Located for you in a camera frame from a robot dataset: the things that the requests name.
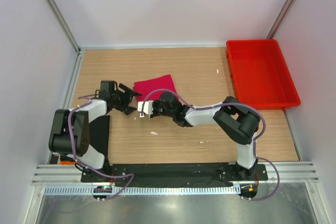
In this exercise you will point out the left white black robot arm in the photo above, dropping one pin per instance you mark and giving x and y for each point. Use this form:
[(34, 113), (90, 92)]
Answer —
[(70, 130)]

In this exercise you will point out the slotted grey cable duct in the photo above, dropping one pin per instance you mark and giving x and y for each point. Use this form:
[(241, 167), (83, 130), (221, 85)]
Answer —
[(96, 190)]

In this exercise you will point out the black folded t shirt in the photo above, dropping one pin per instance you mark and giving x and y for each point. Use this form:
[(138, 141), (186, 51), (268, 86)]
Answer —
[(99, 134)]

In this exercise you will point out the right aluminium corner post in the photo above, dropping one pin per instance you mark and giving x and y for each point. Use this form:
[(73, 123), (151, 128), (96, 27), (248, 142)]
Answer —
[(280, 18)]

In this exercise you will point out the orange folded t shirt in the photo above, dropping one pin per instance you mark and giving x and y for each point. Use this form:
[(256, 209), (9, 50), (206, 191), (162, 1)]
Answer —
[(67, 162)]

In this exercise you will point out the magenta t shirt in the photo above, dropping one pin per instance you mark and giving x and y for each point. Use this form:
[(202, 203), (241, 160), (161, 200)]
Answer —
[(146, 86)]

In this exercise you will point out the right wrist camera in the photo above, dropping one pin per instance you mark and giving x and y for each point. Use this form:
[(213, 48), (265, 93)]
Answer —
[(145, 108)]

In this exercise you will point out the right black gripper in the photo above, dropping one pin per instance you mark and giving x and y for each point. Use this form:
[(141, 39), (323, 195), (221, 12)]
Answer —
[(154, 114)]

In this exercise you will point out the red plastic bin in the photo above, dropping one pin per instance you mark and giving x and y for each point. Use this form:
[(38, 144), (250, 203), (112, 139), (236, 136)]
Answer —
[(260, 74)]

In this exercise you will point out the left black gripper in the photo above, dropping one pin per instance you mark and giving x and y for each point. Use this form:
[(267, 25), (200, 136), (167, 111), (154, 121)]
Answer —
[(127, 99)]

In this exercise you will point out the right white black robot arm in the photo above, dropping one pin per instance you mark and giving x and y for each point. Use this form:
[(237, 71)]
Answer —
[(234, 118)]

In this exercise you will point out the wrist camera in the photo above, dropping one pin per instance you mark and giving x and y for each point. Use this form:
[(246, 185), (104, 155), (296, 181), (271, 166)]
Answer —
[(145, 108), (107, 89)]

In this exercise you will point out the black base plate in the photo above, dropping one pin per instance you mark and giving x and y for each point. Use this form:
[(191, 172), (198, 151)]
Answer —
[(190, 175)]

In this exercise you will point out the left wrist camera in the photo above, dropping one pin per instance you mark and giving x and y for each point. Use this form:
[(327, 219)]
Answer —
[(107, 89)]

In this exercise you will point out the left aluminium corner post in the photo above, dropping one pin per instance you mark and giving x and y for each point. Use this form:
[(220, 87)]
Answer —
[(63, 24)]

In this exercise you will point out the aluminium corner post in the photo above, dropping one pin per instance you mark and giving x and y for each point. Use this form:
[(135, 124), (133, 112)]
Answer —
[(280, 18), (63, 24)]

